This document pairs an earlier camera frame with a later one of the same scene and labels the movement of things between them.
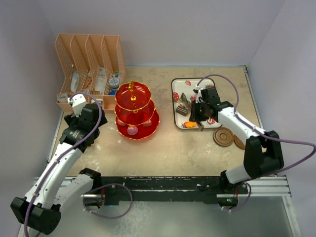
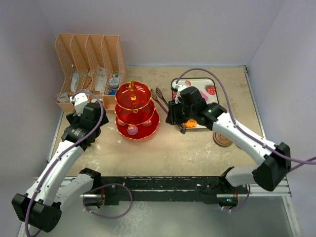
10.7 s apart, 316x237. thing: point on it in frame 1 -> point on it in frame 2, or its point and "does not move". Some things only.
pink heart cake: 147,123 does not move
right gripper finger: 200,125 -> 182,129
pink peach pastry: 120,123 does not move
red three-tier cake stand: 135,107 does not move
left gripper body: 72,120 does not move
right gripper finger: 194,115 -> 171,117
